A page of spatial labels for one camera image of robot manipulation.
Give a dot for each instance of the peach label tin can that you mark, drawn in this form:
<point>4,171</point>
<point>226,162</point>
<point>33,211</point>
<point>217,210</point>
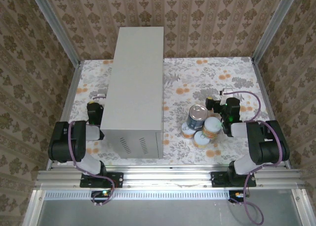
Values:
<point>211,124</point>

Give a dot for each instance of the tall blue tin can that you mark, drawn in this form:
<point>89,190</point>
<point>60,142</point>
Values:
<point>195,122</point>

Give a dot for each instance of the orange label tin can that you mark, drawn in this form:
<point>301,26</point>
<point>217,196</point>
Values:
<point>186,132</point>
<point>200,140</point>

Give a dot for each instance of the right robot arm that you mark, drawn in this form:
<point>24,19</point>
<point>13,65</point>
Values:
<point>266,147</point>

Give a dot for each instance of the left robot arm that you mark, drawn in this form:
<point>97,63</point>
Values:
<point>66,142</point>

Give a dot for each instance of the floral patterned table cover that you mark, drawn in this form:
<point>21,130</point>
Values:
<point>209,70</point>

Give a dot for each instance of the grey metal box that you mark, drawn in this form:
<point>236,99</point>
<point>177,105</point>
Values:
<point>135,87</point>

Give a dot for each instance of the small black controller board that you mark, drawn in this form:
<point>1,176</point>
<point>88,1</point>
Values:
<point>237,195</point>
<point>98,194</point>

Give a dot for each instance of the grey metal lower shelf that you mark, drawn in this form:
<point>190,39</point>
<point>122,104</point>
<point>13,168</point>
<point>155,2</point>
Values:
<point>160,213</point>

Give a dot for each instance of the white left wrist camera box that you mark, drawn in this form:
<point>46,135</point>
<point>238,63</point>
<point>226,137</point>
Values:
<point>100,96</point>

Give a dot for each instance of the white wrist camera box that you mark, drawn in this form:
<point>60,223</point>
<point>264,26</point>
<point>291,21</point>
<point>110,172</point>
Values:
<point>227,90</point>
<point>100,96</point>

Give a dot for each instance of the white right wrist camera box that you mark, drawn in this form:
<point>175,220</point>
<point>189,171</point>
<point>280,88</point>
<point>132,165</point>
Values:
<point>227,90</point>

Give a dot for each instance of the aluminium table side rail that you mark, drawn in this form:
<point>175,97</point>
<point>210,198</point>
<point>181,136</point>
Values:
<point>70,87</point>
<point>263,87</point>

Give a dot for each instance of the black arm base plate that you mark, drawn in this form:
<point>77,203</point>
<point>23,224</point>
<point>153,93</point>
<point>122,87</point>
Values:
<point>116,180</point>
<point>218,180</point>

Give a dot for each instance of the long aluminium base rail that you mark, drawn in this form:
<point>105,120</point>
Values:
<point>168,176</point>

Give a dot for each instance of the aluminium frame post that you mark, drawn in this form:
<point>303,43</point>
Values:
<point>275,26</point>
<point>56,26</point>

